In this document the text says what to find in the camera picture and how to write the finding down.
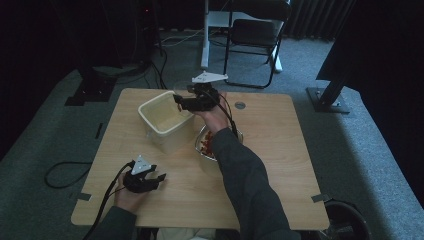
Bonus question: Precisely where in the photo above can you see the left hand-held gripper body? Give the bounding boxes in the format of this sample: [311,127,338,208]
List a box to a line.
[122,154,160,194]

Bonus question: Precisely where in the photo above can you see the dark curtain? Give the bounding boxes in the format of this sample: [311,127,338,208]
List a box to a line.
[284,0,356,42]

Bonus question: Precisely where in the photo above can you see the white desk frame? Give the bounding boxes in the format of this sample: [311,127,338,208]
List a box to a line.
[200,0,292,74]

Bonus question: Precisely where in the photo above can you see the black cable loop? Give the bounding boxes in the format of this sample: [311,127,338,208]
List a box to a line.
[44,161,94,190]

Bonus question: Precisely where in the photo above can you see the black round bin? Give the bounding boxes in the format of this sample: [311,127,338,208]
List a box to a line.
[324,198,373,240]

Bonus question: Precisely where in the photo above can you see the left hand-held gripper cable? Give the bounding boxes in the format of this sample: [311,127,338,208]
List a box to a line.
[81,160,136,240]

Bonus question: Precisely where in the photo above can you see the hand-held gripper cable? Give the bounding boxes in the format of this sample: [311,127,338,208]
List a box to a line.
[208,89,240,140]
[81,160,136,240]

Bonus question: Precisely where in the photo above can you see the black stand base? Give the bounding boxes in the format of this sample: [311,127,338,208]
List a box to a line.
[64,64,118,107]

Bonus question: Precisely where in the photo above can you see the pile of red brown kibble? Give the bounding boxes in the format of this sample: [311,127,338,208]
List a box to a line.
[199,129,216,158]

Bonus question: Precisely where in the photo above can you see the right hand-held gripper cable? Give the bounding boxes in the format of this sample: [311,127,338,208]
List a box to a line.
[208,89,240,140]

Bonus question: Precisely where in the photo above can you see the person's left hand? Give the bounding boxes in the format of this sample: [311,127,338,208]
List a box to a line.
[113,172,152,215]

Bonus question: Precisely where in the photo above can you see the cream square container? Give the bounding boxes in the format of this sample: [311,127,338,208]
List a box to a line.
[137,90,197,155]

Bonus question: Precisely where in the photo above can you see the black metal stand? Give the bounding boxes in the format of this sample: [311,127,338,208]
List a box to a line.
[306,59,358,115]

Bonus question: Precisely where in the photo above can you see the cream container with metal rim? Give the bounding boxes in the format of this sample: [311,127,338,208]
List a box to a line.
[194,123,245,163]

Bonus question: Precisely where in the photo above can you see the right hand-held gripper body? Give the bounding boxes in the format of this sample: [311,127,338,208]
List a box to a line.
[180,70,230,113]

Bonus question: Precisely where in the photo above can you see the black floor cables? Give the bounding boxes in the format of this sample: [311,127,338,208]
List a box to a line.
[142,41,169,90]

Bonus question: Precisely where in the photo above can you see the black folding chair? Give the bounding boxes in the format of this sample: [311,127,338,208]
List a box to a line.
[222,0,293,90]

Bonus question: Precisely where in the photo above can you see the person's right hand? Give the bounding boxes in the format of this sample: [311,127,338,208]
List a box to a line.
[192,91,235,135]

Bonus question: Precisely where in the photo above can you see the white floor cable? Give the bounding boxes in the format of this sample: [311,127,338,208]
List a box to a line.
[155,27,205,48]

